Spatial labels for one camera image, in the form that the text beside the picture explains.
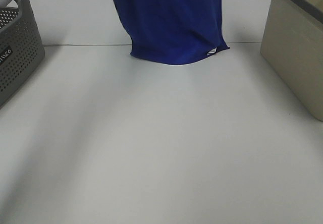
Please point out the blue microfiber towel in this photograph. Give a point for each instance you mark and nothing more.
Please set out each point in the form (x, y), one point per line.
(173, 32)

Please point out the beige storage box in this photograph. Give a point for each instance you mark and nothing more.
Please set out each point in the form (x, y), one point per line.
(292, 45)

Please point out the grey perforated plastic basket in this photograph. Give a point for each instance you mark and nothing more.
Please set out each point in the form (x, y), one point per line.
(22, 49)

